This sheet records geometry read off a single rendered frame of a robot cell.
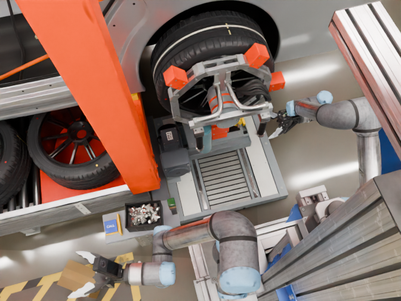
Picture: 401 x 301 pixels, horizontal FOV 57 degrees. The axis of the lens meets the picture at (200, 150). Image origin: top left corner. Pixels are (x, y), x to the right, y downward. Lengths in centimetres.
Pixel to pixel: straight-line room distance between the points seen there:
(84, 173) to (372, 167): 156
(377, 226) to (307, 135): 235
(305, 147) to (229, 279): 193
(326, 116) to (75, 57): 96
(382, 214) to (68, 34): 83
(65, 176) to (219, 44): 120
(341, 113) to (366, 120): 11
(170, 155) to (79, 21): 146
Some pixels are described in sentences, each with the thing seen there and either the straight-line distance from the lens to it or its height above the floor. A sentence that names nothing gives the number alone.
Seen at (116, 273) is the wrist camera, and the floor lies 125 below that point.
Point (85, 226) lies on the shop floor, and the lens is 275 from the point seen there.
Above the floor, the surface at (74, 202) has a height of 39.
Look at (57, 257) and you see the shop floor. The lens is 277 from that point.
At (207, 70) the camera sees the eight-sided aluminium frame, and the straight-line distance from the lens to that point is 178.
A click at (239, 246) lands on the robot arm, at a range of 110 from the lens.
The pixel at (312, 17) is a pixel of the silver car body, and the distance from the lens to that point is 211.
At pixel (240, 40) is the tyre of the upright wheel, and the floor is 116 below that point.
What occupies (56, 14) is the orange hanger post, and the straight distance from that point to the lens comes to 101.
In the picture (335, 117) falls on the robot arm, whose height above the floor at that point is 128.
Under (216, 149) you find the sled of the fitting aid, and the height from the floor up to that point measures 17.
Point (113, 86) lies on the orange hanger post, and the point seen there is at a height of 155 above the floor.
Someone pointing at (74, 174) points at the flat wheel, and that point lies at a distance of 233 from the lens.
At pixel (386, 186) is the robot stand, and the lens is 60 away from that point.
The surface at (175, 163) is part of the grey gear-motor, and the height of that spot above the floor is 41.
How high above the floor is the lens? 254
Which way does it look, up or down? 65 degrees down
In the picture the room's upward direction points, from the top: 3 degrees counter-clockwise
